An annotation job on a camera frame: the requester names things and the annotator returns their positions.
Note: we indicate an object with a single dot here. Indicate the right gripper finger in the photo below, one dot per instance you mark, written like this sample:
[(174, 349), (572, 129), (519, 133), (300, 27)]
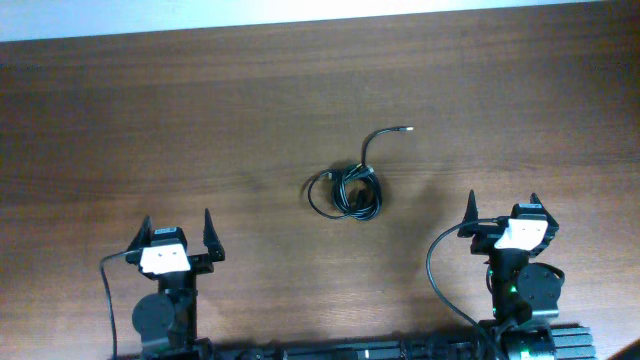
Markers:
[(470, 219), (537, 204)]

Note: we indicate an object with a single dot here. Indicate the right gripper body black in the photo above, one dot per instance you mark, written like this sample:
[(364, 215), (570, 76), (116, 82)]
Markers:
[(486, 240)]

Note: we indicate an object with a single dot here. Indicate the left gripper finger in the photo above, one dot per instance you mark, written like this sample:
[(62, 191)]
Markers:
[(211, 240), (143, 236)]

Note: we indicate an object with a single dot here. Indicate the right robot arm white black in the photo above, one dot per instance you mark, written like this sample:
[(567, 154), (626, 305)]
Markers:
[(524, 292)]

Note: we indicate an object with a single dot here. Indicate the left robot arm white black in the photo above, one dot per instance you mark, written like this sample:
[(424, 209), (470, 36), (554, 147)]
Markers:
[(166, 320)]

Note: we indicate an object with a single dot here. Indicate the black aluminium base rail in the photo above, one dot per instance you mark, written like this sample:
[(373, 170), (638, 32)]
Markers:
[(564, 343)]

